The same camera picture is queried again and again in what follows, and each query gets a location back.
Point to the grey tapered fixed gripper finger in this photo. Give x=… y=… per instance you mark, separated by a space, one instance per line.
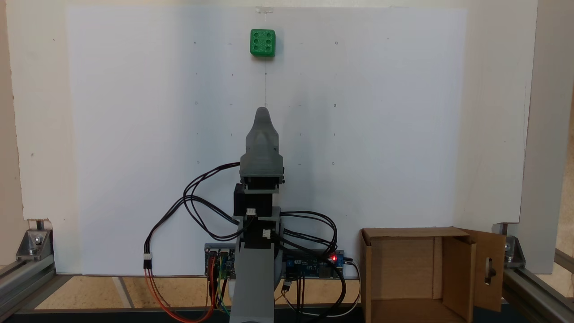
x=262 y=134

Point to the green die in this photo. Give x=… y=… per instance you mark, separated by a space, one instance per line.
x=263 y=42

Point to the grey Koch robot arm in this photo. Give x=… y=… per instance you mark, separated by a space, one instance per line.
x=253 y=287

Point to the motor controller circuit board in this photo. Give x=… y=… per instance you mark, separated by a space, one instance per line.
x=215 y=264

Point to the blue power circuit board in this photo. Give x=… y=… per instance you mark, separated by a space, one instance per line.
x=314 y=264

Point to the large white paper sheet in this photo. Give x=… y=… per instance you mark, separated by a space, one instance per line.
x=134 y=134

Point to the open cardboard box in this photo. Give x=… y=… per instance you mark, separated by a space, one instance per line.
x=403 y=269

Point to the metal corner bracket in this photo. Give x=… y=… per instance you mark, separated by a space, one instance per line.
x=513 y=251
x=33 y=244

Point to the aluminium frame rail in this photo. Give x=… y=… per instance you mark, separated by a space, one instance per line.
x=22 y=280
x=533 y=291

